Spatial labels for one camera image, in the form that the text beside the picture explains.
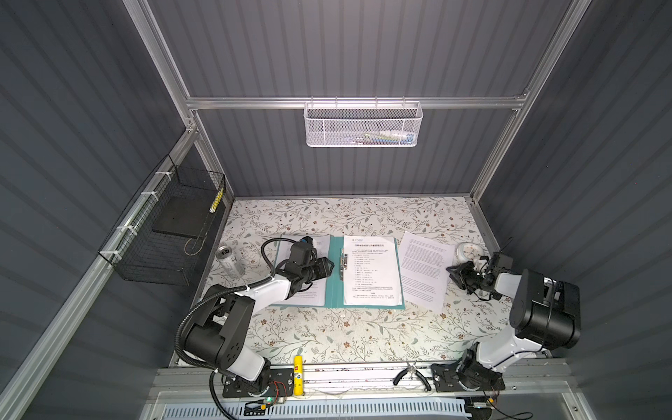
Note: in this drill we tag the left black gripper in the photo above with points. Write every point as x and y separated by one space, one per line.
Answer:
323 267

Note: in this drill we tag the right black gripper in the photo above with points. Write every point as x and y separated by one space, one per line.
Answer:
462 276

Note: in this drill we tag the printed sheet with Chinese heading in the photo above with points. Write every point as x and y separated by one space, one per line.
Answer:
373 275

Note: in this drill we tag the printed English text sheet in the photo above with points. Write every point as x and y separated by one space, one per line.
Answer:
315 296

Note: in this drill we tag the teal paper folder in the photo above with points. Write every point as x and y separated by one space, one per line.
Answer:
335 291

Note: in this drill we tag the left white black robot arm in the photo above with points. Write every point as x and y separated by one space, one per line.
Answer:
212 335

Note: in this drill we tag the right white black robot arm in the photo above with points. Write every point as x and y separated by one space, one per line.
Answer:
545 314

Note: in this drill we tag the silver folder clip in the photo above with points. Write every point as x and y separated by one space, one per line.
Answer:
343 264

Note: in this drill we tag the silver metal can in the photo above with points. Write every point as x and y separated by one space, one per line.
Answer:
228 261

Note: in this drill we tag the yellow glue stick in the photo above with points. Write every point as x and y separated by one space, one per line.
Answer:
298 374

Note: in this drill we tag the yellow marker in black basket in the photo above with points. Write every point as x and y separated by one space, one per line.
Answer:
216 201

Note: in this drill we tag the pens in white basket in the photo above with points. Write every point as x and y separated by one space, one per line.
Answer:
399 138

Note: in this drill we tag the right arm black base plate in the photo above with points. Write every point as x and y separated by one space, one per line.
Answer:
452 378

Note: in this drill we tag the black handled pliers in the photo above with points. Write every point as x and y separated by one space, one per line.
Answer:
412 372

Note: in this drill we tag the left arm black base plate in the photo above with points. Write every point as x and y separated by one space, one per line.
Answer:
271 383

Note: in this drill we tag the aluminium frame rails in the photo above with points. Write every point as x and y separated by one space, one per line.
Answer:
39 363

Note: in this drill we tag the white slotted cable duct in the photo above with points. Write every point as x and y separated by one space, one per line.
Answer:
435 407

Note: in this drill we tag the white wire mesh basket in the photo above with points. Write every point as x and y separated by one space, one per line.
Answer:
330 125

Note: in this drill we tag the black wire mesh basket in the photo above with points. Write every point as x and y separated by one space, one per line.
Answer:
168 232

